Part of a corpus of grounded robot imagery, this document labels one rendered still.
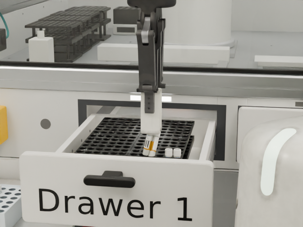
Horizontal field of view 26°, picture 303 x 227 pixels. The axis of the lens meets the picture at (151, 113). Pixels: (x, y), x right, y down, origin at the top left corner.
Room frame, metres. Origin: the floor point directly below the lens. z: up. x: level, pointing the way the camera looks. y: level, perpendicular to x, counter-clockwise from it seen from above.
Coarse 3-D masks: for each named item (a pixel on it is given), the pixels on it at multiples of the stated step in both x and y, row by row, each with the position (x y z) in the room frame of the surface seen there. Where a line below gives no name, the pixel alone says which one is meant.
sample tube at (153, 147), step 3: (156, 135) 1.02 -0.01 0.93; (159, 135) 1.02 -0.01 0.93; (153, 138) 1.02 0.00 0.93; (156, 138) 1.01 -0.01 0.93; (153, 141) 1.01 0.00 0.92; (156, 141) 1.01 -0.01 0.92; (153, 144) 1.01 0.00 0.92; (156, 144) 1.01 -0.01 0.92; (153, 147) 1.01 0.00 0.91; (156, 147) 1.01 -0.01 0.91; (150, 150) 1.01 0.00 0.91; (153, 150) 1.00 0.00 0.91; (150, 153) 1.00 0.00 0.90; (153, 153) 1.00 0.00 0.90
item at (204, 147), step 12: (96, 120) 1.27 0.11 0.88; (192, 120) 1.24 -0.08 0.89; (204, 120) 1.24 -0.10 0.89; (84, 132) 1.18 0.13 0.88; (192, 132) 1.24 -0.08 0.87; (204, 132) 1.24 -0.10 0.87; (72, 144) 1.10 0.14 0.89; (204, 144) 1.08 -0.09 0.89; (192, 156) 1.18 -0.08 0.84; (204, 156) 1.02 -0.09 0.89
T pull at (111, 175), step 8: (88, 176) 0.88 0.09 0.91; (96, 176) 0.88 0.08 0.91; (104, 176) 0.88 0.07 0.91; (112, 176) 0.88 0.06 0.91; (120, 176) 0.89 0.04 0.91; (88, 184) 0.87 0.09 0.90; (96, 184) 0.87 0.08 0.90; (104, 184) 0.87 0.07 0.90; (112, 184) 0.87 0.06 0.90; (120, 184) 0.87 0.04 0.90; (128, 184) 0.86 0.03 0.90
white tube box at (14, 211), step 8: (0, 184) 1.14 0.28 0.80; (8, 192) 1.11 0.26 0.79; (16, 192) 1.10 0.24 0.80; (0, 200) 1.07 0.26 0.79; (8, 200) 1.07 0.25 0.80; (16, 200) 1.06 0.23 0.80; (0, 208) 1.03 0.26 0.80; (8, 208) 1.03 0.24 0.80; (16, 208) 1.05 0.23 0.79; (0, 216) 1.01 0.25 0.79; (8, 216) 1.02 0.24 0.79; (16, 216) 1.05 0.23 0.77; (0, 224) 1.01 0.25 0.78; (8, 224) 1.02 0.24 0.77
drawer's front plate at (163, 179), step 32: (32, 160) 0.92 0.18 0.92; (64, 160) 0.92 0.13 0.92; (96, 160) 0.91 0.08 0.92; (128, 160) 0.90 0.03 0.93; (160, 160) 0.90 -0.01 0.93; (192, 160) 0.90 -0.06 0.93; (32, 192) 0.93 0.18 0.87; (64, 192) 0.92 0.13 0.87; (96, 192) 0.91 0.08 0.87; (128, 192) 0.90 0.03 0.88; (160, 192) 0.89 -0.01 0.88; (192, 192) 0.89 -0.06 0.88; (64, 224) 0.92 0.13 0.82; (96, 224) 0.91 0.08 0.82; (128, 224) 0.90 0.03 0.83; (160, 224) 0.89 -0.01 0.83; (192, 224) 0.89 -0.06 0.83
